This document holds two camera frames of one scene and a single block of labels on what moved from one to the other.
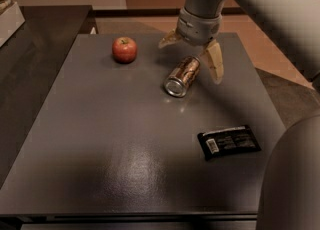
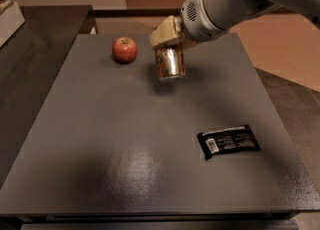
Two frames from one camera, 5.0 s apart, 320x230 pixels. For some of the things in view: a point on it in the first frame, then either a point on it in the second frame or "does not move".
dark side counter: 31,61 does not move
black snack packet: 229,141 does not move
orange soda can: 182,75 to 170,62
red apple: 124,50 does not move
